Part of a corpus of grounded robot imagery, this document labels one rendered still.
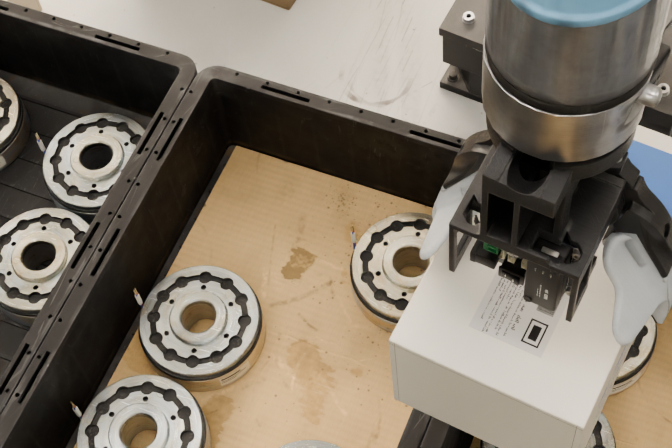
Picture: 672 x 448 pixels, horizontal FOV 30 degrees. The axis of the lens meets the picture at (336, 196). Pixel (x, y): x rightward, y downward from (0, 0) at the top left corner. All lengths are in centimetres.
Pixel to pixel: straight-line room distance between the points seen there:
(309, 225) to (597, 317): 44
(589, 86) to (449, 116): 81
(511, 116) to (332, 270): 55
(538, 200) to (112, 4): 96
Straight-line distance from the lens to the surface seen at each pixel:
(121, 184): 105
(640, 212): 68
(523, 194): 58
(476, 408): 75
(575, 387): 72
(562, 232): 63
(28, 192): 119
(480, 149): 69
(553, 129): 55
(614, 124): 56
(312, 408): 104
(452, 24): 127
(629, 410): 105
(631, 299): 71
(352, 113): 105
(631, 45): 51
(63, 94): 125
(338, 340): 106
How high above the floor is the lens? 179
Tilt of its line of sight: 59 degrees down
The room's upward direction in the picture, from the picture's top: 8 degrees counter-clockwise
